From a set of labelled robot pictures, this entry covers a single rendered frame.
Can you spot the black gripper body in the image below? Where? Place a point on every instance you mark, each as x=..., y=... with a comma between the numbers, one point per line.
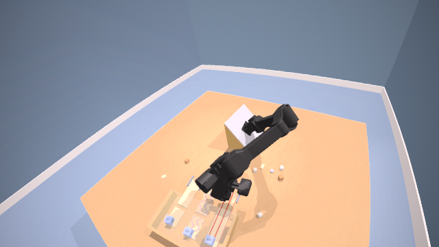
x=243, y=188

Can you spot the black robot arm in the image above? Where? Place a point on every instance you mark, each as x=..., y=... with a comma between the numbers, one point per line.
x=234, y=164

